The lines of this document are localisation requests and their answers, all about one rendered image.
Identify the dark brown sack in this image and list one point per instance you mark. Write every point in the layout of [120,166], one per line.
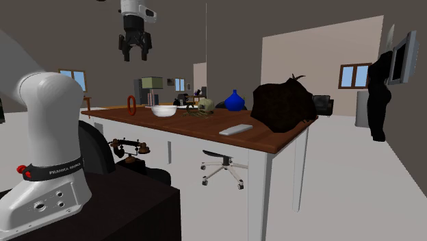
[282,106]

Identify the white office chair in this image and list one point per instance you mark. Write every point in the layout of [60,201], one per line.
[221,165]

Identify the antique black telephone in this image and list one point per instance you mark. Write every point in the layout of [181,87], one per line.
[130,146]

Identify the grey remote control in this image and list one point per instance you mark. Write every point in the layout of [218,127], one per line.
[235,129]

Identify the white bowl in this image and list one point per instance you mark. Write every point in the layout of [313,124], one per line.
[163,111]

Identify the dark robot stand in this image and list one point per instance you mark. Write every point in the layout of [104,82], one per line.
[133,207]

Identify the wall mounted grey television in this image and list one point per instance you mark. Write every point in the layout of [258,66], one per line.
[403,58]

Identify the green shade table lamp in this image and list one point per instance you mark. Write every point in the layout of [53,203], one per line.
[152,82]

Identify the black chair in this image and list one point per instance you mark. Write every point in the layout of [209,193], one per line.
[95,150]

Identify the tan cap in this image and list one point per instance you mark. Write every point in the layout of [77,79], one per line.
[206,105]

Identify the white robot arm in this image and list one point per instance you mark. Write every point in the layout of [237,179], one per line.
[50,127]

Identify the grey cylinder bin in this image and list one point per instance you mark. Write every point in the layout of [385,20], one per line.
[361,110]

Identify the blue vase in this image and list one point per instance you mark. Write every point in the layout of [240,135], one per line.
[234,101]

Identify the white table with brown top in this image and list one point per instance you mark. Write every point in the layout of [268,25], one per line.
[206,125]

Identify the brown framed window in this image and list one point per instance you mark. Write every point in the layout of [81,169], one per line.
[78,78]
[354,76]

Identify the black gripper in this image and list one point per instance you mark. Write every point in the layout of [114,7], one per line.
[132,28]

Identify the brown twig bundle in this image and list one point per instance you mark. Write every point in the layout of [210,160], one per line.
[197,114]

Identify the black armchair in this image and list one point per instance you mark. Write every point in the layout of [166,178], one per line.
[323,104]

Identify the black figure statue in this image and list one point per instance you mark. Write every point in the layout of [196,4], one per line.
[378,96]

